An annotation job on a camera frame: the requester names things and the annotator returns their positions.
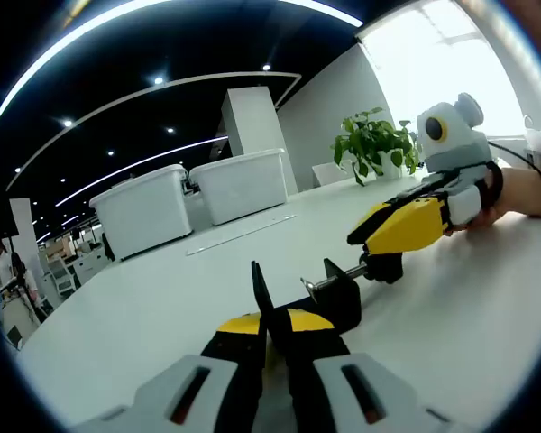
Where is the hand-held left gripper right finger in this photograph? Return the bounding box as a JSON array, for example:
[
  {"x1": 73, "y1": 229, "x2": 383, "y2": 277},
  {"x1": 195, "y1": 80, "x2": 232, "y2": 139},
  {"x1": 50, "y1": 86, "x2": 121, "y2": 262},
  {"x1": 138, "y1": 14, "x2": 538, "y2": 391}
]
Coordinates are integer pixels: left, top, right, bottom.
[{"x1": 269, "y1": 306, "x2": 473, "y2": 433}]

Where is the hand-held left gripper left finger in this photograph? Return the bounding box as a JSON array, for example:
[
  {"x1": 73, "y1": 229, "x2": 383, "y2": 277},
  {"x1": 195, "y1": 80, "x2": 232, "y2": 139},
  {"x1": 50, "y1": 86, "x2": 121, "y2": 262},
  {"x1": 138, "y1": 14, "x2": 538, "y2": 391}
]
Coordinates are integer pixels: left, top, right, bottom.
[{"x1": 70, "y1": 310, "x2": 270, "y2": 433}]

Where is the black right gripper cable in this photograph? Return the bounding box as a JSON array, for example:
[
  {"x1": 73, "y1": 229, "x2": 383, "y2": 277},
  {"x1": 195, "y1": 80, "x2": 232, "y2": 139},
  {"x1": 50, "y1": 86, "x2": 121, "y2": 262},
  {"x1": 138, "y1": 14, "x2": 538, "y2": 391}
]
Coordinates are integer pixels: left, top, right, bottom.
[{"x1": 485, "y1": 139, "x2": 541, "y2": 226}]

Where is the white square pillar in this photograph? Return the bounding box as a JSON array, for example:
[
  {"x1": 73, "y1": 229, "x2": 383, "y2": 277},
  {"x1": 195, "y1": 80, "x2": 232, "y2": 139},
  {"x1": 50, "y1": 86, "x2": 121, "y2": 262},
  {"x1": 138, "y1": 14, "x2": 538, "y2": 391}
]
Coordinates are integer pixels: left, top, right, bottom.
[{"x1": 219, "y1": 86, "x2": 299, "y2": 196}]

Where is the white chair back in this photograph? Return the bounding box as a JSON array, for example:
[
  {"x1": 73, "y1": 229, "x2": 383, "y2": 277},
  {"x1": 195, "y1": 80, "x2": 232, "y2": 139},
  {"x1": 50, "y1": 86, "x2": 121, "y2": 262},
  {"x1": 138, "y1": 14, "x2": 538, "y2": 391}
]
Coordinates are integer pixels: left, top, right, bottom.
[{"x1": 311, "y1": 161, "x2": 349, "y2": 187}]

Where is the tall white storage bin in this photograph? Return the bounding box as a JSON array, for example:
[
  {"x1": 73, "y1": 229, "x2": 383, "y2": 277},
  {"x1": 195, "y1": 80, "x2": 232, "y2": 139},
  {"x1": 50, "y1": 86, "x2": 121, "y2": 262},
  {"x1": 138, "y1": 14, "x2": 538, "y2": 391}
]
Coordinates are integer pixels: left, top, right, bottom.
[{"x1": 88, "y1": 163, "x2": 194, "y2": 262}]

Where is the curved ceiling light strip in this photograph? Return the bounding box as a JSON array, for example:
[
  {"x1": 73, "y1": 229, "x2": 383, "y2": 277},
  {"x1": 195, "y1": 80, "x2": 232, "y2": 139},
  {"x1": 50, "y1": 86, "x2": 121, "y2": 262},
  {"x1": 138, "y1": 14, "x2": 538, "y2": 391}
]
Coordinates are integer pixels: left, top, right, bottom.
[{"x1": 0, "y1": 0, "x2": 364, "y2": 132}]

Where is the low white storage bin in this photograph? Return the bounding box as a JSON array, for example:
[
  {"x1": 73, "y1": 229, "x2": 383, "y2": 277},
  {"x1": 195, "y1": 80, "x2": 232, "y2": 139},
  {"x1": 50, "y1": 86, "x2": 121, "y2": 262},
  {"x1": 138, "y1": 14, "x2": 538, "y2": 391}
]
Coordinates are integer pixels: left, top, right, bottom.
[{"x1": 188, "y1": 147, "x2": 288, "y2": 226}]

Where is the black fixed fixture clamp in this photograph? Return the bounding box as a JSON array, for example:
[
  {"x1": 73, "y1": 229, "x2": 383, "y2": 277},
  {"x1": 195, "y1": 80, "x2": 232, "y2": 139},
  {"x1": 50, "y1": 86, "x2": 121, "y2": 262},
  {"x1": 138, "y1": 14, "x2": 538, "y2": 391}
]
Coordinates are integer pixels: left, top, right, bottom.
[{"x1": 251, "y1": 251, "x2": 406, "y2": 337}]

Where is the person's right hand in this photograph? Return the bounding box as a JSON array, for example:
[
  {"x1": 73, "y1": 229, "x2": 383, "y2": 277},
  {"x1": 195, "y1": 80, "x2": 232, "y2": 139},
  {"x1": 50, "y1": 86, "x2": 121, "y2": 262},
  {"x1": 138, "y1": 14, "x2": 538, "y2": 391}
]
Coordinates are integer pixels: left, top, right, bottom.
[{"x1": 443, "y1": 161, "x2": 527, "y2": 236}]

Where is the potted green plant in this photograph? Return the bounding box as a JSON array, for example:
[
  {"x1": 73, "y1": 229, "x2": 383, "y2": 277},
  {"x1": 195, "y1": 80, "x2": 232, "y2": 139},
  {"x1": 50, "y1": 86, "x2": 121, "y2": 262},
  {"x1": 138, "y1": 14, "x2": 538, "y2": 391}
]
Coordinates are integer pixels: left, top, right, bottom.
[{"x1": 331, "y1": 106, "x2": 423, "y2": 187}]

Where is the wide bright window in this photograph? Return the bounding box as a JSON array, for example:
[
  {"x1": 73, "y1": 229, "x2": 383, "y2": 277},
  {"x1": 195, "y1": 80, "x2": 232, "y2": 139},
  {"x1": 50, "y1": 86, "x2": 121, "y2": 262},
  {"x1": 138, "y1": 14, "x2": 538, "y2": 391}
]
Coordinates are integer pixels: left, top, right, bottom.
[{"x1": 354, "y1": 0, "x2": 531, "y2": 139}]

